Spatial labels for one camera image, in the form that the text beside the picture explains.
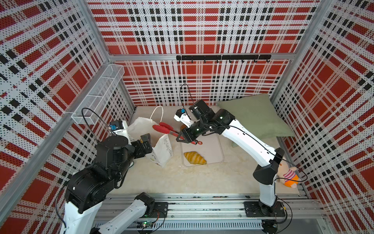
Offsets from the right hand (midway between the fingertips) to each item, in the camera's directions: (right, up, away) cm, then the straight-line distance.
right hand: (183, 137), depth 67 cm
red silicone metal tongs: (-9, +4, +1) cm, 10 cm away
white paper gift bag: (-13, -10, +13) cm, 21 cm away
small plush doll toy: (+57, -22, +13) cm, 63 cm away
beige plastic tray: (+16, -12, +29) cm, 35 cm away
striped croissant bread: (+5, -15, +21) cm, 26 cm away
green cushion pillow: (+50, +12, +33) cm, 61 cm away
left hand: (-16, +1, -9) cm, 18 cm away
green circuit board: (-18, -43, +2) cm, 46 cm away
